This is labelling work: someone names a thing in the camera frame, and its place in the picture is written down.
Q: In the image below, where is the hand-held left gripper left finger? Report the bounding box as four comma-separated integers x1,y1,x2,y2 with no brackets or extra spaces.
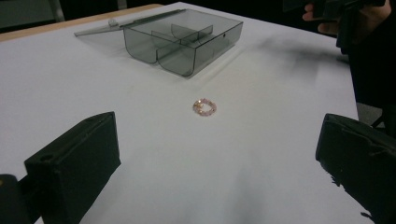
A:
23,111,122,224

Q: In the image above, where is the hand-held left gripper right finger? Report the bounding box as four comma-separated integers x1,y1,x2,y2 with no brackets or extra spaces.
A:
315,113,396,224

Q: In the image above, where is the pink beaded bracelet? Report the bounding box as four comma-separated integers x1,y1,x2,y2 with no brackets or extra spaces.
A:
191,97,218,118

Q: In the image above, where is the grey transparent plastic box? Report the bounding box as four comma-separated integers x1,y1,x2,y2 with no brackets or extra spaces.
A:
74,7,244,78

